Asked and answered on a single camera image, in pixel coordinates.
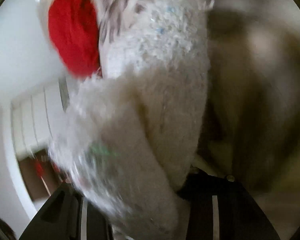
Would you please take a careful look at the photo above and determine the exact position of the white fluffy cardigan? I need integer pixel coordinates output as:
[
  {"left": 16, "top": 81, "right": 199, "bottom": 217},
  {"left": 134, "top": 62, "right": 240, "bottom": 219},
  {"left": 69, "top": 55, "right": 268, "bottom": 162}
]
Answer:
[{"left": 49, "top": 0, "right": 213, "bottom": 239}]

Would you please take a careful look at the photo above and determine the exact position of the floral pink bed blanket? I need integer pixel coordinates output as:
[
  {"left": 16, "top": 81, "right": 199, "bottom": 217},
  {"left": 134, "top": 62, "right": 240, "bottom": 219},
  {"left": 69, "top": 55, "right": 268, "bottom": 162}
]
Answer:
[{"left": 90, "top": 0, "right": 300, "bottom": 221}]

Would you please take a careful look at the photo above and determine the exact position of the red garment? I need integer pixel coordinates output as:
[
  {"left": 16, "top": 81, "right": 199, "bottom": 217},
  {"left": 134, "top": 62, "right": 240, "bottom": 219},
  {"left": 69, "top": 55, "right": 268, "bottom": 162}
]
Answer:
[{"left": 48, "top": 0, "right": 101, "bottom": 78}]

